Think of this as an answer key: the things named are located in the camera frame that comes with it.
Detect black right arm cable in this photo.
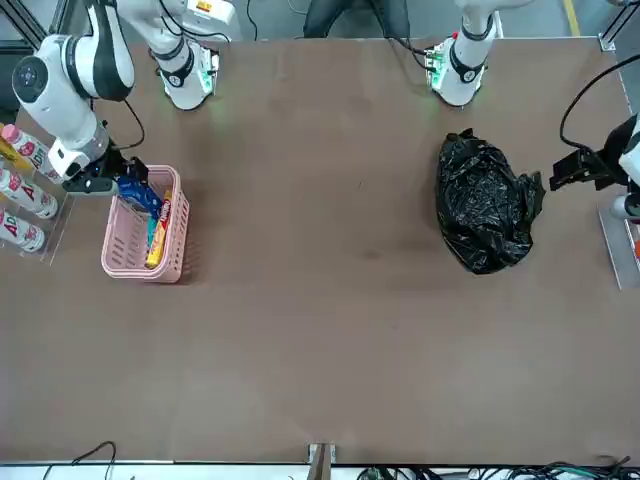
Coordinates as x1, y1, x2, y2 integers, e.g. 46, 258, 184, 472
87, 97, 146, 151

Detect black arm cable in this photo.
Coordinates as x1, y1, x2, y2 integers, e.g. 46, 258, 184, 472
559, 52, 640, 151
87, 97, 146, 151

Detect pink slotted plastic basket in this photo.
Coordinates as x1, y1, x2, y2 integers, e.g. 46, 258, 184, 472
100, 164, 191, 285

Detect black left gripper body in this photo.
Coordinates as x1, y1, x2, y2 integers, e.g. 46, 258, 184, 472
592, 114, 640, 174

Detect clear acrylic bottle shelf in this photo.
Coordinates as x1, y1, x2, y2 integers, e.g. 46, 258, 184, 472
0, 159, 86, 266

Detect clear acrylic fruit stand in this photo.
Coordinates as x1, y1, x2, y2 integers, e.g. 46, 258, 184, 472
597, 203, 640, 292

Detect black left base cable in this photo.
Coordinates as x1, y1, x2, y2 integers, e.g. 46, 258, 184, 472
384, 34, 434, 69

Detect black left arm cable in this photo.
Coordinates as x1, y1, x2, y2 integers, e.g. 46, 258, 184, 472
559, 52, 640, 151

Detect thin black cable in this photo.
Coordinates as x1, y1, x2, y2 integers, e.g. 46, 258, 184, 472
42, 440, 119, 480

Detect black plastic bag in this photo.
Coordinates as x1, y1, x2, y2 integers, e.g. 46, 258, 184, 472
435, 128, 547, 275

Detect black right base cable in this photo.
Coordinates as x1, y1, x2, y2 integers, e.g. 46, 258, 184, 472
212, 0, 261, 46

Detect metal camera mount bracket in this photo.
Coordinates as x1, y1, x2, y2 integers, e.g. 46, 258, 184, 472
307, 442, 337, 480

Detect yellow packet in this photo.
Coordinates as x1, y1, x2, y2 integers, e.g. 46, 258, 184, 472
0, 137, 36, 171

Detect person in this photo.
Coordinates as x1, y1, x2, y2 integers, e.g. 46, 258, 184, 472
302, 0, 411, 40

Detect white desk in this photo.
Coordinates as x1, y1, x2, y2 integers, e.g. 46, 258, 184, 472
0, 462, 640, 480

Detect black base cable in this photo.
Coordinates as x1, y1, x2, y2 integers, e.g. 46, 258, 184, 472
384, 34, 434, 69
212, 0, 261, 46

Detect aluminium frame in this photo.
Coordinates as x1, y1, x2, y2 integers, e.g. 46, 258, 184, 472
0, 0, 76, 56

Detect blue cookie box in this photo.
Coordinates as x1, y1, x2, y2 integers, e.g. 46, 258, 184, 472
115, 172, 166, 221

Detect tangled black cables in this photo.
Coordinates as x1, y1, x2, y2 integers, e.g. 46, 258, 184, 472
357, 453, 640, 480

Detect yellow wafer box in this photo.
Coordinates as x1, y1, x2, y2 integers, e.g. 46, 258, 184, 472
144, 188, 175, 270

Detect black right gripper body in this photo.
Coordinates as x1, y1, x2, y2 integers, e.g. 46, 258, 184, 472
89, 148, 132, 182

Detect aluminium frame corner bracket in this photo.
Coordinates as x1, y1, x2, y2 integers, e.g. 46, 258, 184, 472
597, 0, 640, 54

